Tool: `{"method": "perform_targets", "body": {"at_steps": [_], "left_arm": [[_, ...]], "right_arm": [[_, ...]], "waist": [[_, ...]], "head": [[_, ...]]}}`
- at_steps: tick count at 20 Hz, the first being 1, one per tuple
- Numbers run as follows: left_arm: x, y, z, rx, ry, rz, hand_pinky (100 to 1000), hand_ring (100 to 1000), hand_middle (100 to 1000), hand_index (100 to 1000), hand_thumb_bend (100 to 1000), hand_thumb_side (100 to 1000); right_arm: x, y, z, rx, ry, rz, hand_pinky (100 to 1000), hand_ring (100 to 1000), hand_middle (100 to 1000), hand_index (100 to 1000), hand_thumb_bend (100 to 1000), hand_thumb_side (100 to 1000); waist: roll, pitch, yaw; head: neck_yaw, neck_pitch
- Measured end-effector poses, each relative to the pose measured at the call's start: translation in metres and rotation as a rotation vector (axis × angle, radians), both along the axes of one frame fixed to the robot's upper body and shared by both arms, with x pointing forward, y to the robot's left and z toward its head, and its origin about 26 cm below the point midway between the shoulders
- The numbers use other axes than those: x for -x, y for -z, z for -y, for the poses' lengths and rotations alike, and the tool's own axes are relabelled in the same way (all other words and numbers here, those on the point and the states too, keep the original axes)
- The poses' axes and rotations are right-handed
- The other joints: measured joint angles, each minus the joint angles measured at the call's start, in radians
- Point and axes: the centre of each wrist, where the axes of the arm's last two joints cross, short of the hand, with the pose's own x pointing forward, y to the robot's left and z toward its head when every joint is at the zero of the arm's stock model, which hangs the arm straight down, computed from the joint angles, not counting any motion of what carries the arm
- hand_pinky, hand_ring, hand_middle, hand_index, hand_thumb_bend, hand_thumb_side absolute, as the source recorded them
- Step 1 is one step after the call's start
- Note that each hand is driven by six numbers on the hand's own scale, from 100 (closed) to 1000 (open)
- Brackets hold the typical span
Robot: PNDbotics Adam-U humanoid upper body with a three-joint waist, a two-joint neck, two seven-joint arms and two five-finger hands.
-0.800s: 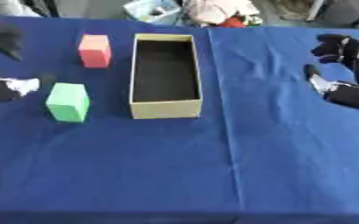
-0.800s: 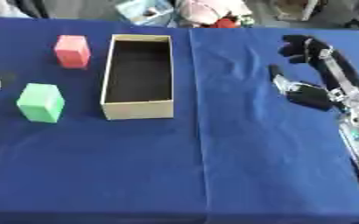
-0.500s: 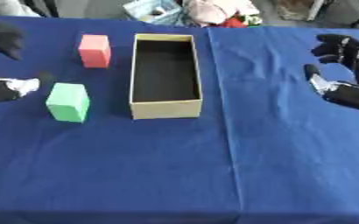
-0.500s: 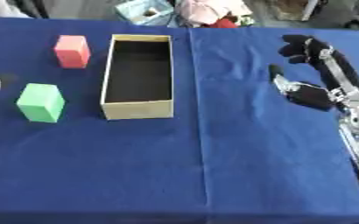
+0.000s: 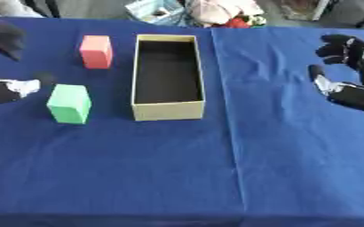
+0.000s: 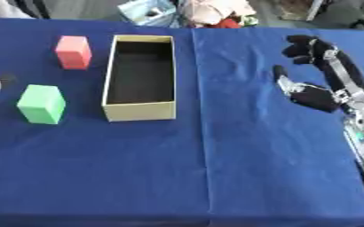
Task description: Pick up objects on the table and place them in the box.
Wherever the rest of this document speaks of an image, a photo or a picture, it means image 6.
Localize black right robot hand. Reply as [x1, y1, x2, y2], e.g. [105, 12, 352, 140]
[270, 35, 364, 114]

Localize tan cardboard box black inside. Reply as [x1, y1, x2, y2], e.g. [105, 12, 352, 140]
[101, 34, 179, 122]

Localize pale pink soft toy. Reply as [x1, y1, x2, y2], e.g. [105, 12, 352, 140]
[182, 0, 260, 29]

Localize light blue bag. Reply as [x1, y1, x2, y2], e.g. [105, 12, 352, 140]
[116, 0, 181, 28]

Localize red rectangular block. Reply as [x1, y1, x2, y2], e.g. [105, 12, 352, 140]
[52, 35, 94, 71]

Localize green rectangular block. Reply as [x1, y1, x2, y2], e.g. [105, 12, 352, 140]
[15, 84, 67, 125]

